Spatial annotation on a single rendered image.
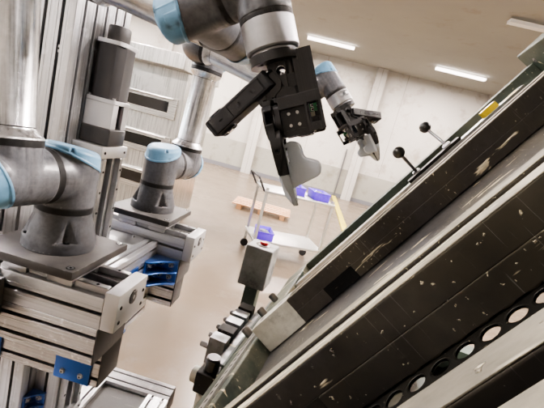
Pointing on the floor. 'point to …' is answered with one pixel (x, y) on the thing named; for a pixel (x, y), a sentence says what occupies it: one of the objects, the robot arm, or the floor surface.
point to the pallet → (261, 207)
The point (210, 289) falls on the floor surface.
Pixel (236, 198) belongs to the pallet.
